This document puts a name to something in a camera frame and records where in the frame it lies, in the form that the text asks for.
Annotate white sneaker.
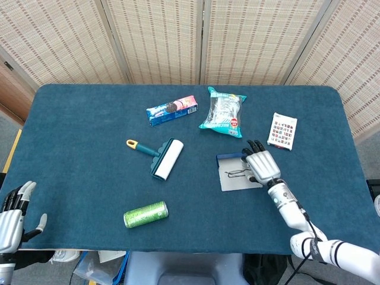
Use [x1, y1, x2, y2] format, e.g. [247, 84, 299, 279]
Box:
[49, 249, 81, 265]

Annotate white patterned card pack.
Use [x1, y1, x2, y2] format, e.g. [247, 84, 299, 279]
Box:
[267, 112, 298, 151]

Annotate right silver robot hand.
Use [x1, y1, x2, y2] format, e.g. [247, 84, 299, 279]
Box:
[242, 139, 282, 183]

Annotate grey glasses case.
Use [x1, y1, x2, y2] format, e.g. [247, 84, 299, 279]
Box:
[216, 150, 264, 193]

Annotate black bag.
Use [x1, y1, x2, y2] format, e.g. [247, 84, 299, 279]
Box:
[242, 254, 290, 285]

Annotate white notebook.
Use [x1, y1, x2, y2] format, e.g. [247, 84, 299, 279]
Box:
[97, 251, 127, 264]

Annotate black box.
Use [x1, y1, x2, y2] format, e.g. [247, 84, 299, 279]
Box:
[366, 179, 380, 198]

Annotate blue pink cookie box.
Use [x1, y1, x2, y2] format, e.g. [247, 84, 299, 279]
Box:
[145, 95, 199, 128]

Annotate green drink can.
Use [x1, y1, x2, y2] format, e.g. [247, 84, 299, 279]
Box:
[123, 201, 169, 229]

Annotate woven folding screen panel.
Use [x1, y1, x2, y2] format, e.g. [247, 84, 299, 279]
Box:
[0, 0, 131, 87]
[100, 0, 205, 86]
[201, 0, 332, 87]
[284, 0, 380, 143]

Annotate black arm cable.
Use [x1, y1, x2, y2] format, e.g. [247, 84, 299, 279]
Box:
[284, 198, 327, 285]

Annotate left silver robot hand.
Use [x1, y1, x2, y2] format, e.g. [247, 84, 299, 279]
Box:
[0, 180, 48, 254]

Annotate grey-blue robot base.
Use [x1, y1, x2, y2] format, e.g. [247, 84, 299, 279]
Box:
[123, 251, 247, 285]

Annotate clear plastic bag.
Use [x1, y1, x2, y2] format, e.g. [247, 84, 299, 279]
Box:
[72, 251, 125, 285]

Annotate black wire eyeglasses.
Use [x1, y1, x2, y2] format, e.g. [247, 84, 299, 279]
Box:
[224, 167, 253, 178]

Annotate blue tablecloth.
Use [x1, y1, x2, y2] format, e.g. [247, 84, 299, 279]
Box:
[0, 84, 380, 256]

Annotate teal lint roller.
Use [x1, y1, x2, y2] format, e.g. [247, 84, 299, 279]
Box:
[125, 137, 185, 181]

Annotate teal plastic cutlery bag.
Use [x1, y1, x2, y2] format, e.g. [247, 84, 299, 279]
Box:
[198, 86, 248, 139]

